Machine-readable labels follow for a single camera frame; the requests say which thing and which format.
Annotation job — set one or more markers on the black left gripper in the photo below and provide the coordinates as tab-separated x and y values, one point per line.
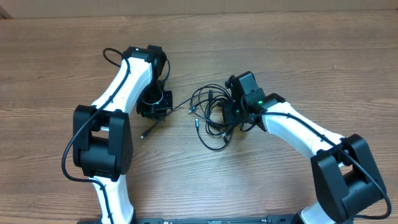
154	112

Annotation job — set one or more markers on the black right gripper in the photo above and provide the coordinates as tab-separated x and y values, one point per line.
228	112

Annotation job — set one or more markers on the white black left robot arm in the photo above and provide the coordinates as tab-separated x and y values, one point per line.
102	141

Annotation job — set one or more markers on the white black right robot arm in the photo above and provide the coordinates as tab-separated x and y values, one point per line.
348	183

